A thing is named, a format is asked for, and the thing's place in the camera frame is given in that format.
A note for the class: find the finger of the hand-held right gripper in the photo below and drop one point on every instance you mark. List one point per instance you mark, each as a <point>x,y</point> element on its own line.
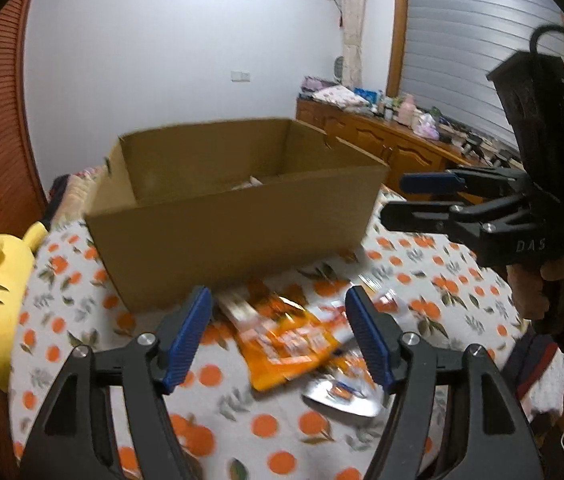
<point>412,217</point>
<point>427,181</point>

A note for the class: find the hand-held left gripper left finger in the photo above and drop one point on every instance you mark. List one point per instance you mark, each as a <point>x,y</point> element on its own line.
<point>186,335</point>

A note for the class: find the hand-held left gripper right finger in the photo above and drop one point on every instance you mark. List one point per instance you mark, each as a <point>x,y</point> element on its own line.
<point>369,340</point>

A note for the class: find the silver orange print packet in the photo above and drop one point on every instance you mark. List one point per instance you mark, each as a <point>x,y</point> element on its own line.
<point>342,395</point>

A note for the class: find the orange snack bag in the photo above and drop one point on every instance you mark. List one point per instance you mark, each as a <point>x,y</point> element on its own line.
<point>287,345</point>

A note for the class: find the brown cardboard box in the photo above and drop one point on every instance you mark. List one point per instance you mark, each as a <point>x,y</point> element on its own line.
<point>211,240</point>

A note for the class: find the person's right hand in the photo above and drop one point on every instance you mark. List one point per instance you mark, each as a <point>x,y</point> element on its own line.
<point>527,285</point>

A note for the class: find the small red snack packet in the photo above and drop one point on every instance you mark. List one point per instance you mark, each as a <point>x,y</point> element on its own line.
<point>389,305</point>

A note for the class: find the purple tissue bag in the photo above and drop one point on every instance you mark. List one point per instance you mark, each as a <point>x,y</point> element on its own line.
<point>426,126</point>

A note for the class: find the wooden sideboard cabinet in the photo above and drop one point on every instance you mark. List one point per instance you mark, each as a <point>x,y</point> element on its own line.
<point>377,140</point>

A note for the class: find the pink bottle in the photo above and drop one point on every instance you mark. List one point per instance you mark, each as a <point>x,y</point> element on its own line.
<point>407,109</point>

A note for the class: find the orange print bed sheet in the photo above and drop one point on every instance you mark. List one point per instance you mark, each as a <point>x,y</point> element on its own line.
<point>86,320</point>

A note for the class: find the pink floral folded cloth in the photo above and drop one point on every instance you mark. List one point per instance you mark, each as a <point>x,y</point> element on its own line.
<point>337,96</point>

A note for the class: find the red white dark cloth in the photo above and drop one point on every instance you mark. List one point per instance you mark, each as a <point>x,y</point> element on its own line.
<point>537,375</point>

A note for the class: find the white fan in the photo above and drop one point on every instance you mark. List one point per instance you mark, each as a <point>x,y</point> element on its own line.
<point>338,67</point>

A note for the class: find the purple packaged bag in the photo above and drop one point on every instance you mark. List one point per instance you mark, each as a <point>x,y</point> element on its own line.
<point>316,86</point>

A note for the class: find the grey window blind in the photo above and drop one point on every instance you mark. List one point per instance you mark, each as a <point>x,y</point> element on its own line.
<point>462,35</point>

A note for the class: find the beige curtain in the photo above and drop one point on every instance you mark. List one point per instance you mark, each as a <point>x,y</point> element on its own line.
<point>352,20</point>

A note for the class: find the wooden window frame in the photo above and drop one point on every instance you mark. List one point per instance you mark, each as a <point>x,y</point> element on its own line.
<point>397,25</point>

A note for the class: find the white wall switch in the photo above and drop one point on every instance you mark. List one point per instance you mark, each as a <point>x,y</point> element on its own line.
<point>241,76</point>

